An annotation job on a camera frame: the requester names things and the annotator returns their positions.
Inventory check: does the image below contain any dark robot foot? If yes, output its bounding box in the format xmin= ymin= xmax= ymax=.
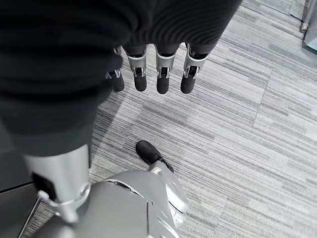
xmin=135 ymin=140 xmax=174 ymax=173

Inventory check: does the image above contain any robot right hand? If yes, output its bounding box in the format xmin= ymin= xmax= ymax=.
xmin=0 ymin=0 xmax=243 ymax=224

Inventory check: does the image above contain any silver robot leg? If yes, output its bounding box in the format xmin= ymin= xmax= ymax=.
xmin=37 ymin=166 xmax=190 ymax=238

